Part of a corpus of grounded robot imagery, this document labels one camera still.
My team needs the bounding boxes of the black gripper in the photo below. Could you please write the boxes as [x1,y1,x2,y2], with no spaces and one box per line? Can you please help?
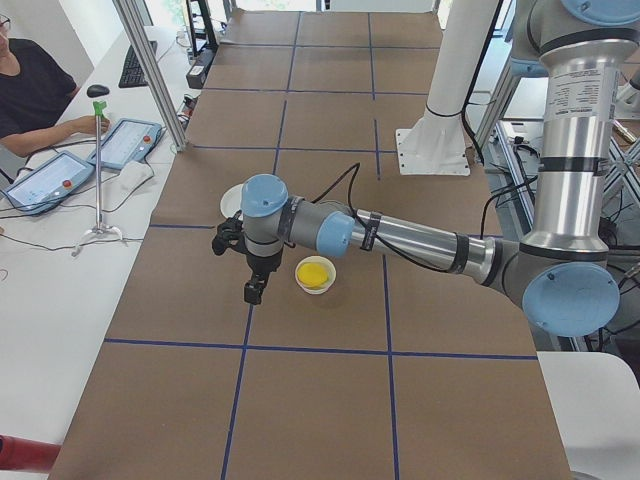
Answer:
[244,252,281,304]

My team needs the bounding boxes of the yellow lemon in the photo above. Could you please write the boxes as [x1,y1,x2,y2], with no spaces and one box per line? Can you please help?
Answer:
[296,262,329,289]

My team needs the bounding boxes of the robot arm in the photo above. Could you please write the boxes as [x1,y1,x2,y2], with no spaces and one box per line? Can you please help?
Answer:
[237,1,639,337]

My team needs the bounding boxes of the white bowl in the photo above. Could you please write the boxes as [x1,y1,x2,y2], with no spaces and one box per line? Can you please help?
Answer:
[294,255,337,295]

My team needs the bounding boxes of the white plate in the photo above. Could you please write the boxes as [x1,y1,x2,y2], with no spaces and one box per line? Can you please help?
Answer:
[219,184,243,218]

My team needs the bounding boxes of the white cloth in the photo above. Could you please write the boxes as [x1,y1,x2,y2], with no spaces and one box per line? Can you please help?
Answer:
[118,161,154,191]

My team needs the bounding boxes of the far teach pendant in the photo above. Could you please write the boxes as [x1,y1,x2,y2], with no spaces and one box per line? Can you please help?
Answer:
[100,118,162,171]

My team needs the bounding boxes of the teach pendant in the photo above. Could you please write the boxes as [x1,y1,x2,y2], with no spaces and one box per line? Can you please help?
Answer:
[2,151,94,215]
[100,118,162,171]

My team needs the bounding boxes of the black box device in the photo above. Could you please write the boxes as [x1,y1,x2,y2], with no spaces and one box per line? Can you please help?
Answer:
[186,48,216,90]

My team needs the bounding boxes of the near teach pendant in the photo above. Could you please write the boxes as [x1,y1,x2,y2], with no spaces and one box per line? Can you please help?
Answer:
[2,151,94,215]

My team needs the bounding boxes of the metal stand with green clip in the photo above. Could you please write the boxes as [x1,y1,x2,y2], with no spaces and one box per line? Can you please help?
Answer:
[71,100,124,257]

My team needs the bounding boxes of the black keyboard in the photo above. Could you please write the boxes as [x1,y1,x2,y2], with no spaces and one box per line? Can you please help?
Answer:
[118,46,148,89]

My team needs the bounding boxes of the black computer mouse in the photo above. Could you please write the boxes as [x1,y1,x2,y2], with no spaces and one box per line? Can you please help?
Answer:
[86,84,110,98]

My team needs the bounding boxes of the red cylinder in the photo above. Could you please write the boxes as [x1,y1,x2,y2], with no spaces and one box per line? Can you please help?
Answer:
[0,435,61,473]

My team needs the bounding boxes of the seated person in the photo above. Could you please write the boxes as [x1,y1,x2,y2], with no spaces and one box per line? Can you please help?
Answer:
[1,15,96,157]

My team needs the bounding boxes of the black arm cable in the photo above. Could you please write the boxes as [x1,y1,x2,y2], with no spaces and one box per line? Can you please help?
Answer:
[289,161,466,274]

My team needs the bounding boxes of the aluminium frame post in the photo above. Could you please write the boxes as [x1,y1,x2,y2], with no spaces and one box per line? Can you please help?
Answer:
[113,0,187,152]

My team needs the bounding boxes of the white pedestal column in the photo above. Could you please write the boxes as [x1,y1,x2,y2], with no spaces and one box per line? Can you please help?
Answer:
[396,0,502,176]

